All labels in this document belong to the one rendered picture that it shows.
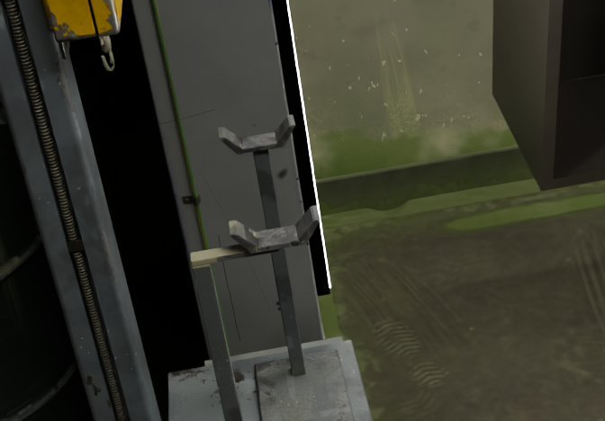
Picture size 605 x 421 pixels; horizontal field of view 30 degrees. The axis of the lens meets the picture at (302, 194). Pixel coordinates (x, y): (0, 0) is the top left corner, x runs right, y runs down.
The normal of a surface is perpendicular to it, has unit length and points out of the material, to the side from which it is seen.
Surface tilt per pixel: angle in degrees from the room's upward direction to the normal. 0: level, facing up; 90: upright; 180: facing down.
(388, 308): 0
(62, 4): 90
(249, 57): 90
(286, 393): 0
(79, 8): 90
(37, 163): 90
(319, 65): 57
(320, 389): 0
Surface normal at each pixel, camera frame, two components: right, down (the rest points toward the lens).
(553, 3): 0.15, 0.62
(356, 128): 0.02, -0.09
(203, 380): -0.14, -0.87
